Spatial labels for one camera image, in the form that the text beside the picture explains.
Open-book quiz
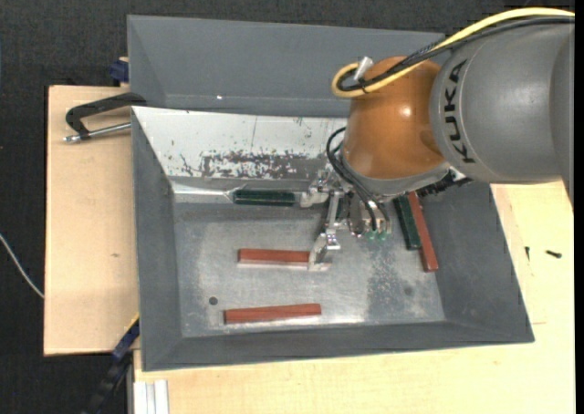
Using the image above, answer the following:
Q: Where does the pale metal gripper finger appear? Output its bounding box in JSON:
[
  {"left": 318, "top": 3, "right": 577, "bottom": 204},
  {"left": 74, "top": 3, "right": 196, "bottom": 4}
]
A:
[
  {"left": 319, "top": 229, "right": 343, "bottom": 272},
  {"left": 308, "top": 242, "right": 326, "bottom": 273}
]

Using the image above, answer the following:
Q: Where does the red-brown flat block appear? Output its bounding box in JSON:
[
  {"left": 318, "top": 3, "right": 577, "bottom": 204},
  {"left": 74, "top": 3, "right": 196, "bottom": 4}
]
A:
[
  {"left": 222, "top": 303, "right": 323, "bottom": 326},
  {"left": 236, "top": 247, "right": 312, "bottom": 268},
  {"left": 406, "top": 191, "right": 440, "bottom": 274}
]

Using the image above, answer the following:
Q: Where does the dark green flat block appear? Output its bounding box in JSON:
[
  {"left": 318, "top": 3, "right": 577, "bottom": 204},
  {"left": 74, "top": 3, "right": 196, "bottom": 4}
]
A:
[
  {"left": 232, "top": 189, "right": 298, "bottom": 209},
  {"left": 392, "top": 195, "right": 422, "bottom": 252}
]

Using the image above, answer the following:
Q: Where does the grey metal bin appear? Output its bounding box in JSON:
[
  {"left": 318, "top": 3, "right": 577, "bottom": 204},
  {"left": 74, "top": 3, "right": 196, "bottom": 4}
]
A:
[{"left": 126, "top": 14, "right": 536, "bottom": 372}]

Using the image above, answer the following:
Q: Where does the pale cardboard board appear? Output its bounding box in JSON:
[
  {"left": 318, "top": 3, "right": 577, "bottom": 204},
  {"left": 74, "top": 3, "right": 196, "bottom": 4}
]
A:
[{"left": 43, "top": 85, "right": 142, "bottom": 357}]

